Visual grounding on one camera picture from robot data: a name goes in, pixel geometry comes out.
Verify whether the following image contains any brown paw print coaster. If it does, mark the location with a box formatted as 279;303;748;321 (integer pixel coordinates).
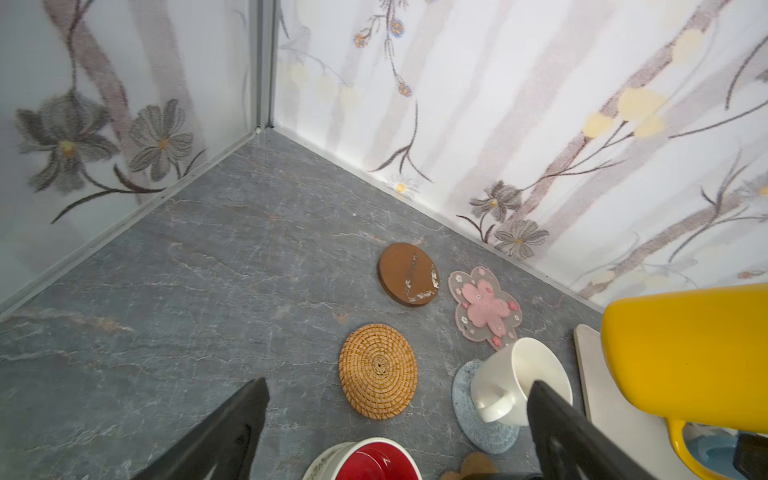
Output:
439;452;499;480

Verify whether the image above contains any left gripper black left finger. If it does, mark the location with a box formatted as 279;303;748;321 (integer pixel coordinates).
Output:
135;378;270;479

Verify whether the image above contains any yellow mug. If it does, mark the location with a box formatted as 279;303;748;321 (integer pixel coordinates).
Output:
601;283;767;479

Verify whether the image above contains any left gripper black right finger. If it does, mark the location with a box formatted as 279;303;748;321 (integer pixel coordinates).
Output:
527;381;652;479

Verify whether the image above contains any blue mug white inside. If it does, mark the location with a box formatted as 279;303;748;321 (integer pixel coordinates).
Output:
684;423;744;479

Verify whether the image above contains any dark brown round coaster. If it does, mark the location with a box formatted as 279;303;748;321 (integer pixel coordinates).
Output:
377;243;440;307

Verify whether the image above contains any beige serving tray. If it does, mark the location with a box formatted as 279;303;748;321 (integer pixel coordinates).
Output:
574;324;696;479

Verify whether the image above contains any rattan woven round coaster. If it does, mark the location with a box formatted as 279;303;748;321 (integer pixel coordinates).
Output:
338;323;418;420

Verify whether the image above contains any grey round felt coaster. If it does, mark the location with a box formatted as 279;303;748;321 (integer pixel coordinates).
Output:
452;359;520;455

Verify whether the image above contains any pink flower coaster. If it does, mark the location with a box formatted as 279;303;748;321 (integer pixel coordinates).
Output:
448;266;523;351

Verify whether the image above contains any white mug red inside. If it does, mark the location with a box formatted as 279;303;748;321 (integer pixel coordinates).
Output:
302;437;422;480

